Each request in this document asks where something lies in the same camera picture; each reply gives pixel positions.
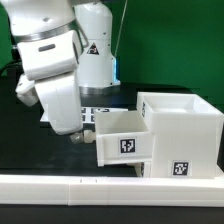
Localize grey camera cable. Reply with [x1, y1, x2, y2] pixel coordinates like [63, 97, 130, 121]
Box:
[113, 0, 129, 58]

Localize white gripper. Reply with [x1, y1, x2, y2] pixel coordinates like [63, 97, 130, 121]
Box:
[18, 30, 83, 143]

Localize white drawer box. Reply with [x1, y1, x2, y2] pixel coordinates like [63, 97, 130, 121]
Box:
[84, 111, 154, 167]
[128, 162, 144, 177]

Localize white drawer box front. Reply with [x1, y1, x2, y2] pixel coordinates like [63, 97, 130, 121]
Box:
[128, 162, 144, 177]

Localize black stand pole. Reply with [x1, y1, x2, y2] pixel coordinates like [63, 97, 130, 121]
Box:
[11, 42, 21, 62]

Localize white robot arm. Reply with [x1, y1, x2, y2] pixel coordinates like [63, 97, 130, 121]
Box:
[0, 0, 120, 135]

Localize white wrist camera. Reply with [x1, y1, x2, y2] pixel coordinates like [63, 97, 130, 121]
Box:
[15, 73, 39, 107]

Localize white L-shaped fence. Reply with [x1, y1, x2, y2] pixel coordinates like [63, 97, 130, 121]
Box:
[0, 170, 224, 208]

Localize white drawer cabinet frame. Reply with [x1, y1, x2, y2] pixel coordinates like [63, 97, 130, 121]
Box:
[137, 92, 224, 179]

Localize black cables with connectors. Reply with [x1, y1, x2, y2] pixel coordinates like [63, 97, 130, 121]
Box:
[0, 59, 21, 78]

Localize fiducial marker sheet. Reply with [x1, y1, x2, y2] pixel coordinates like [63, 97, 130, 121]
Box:
[39, 105, 129, 125]

